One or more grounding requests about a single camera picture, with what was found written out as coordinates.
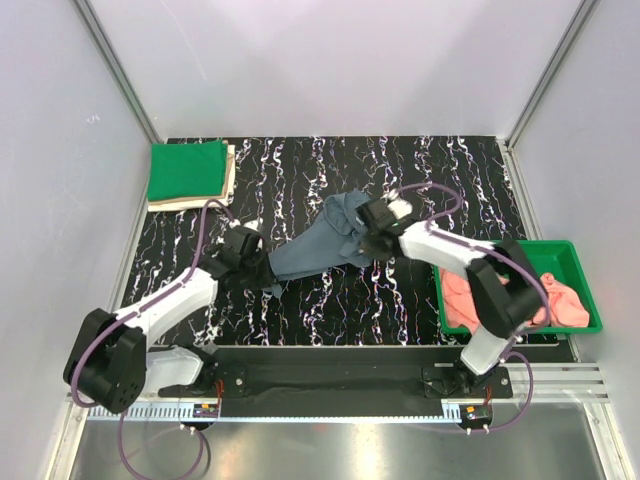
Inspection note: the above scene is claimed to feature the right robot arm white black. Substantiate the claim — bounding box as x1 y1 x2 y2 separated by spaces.
356 199 550 397

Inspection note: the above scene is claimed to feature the pink t-shirt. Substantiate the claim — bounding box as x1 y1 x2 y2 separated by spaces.
441 270 590 334

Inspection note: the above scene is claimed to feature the blue-grey t-shirt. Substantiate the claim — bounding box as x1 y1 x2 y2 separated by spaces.
269 189 373 282

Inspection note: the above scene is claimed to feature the folded green t-shirt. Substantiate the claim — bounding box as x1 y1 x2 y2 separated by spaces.
147 140 227 202

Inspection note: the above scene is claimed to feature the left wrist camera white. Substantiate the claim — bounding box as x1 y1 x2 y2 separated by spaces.
242 219 262 233

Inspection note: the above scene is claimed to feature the green plastic bin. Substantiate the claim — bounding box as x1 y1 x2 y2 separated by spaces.
434 240 602 335

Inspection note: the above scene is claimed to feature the aluminium frame rail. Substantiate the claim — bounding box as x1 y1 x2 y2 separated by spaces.
531 363 609 403

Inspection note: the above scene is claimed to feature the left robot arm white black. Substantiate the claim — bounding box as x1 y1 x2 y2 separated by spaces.
63 220 273 414

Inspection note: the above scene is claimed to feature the grey slotted cable duct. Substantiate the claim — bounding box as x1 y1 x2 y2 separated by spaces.
89 402 494 425

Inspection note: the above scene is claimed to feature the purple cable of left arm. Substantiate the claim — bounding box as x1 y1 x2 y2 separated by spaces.
67 198 246 479

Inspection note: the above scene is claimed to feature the folded beige t-shirt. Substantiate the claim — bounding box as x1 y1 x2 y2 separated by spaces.
147 140 236 212

